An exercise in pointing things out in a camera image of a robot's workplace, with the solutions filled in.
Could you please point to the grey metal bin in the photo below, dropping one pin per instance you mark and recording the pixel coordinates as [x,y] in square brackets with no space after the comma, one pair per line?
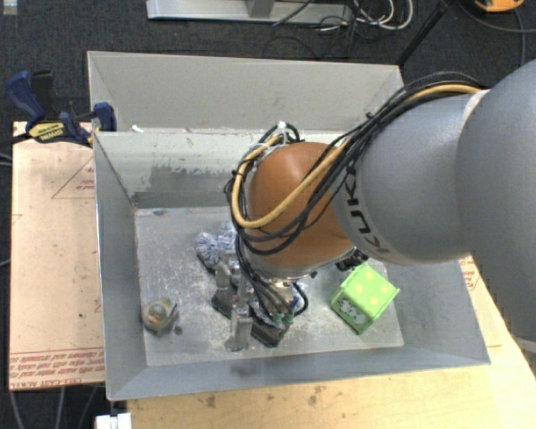
[174,257]

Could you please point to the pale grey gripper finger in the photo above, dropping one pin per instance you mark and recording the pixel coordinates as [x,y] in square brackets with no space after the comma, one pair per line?
[224,282]
[241,329]

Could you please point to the blue and white cloth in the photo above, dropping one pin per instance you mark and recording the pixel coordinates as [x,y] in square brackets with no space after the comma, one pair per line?
[212,246]

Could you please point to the brown cardboard board, red print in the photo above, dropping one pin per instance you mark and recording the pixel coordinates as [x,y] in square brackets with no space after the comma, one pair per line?
[53,248]

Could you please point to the green dice cube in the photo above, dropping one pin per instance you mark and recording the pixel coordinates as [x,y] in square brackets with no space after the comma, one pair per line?
[366,295]

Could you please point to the dark flat block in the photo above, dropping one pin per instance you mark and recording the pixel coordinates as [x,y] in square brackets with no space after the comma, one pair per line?
[269,335]

